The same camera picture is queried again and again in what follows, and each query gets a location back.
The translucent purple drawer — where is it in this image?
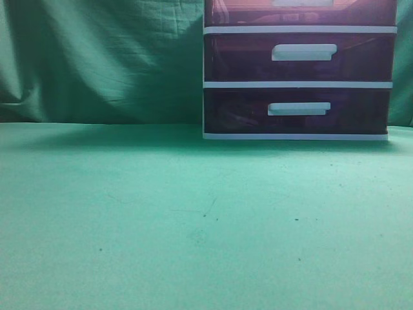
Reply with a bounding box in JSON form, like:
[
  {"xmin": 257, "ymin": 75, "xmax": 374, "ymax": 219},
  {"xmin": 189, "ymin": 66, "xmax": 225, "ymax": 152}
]
[
  {"xmin": 203, "ymin": 88, "xmax": 390, "ymax": 134},
  {"xmin": 204, "ymin": 0, "xmax": 398, "ymax": 26},
  {"xmin": 204, "ymin": 33, "xmax": 396, "ymax": 82}
]

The water bottle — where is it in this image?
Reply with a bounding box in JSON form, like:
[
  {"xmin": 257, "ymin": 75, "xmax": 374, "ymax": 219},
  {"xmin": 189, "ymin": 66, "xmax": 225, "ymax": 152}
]
[{"xmin": 237, "ymin": 12, "xmax": 321, "ymax": 25}]

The green table cloth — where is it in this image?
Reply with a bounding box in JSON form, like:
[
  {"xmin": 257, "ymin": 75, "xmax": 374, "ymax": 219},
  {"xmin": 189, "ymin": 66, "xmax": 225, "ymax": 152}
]
[{"xmin": 1, "ymin": 123, "xmax": 412, "ymax": 309}]

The green backdrop cloth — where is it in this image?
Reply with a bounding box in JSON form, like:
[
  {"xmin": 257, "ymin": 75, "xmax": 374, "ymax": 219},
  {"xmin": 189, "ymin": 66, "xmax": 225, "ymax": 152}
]
[{"xmin": 0, "ymin": 0, "xmax": 413, "ymax": 127}]

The white plastic drawer cabinet frame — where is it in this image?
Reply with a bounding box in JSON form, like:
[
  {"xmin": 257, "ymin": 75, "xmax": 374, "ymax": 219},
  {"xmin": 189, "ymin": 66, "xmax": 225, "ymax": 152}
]
[{"xmin": 203, "ymin": 14, "xmax": 397, "ymax": 141}]

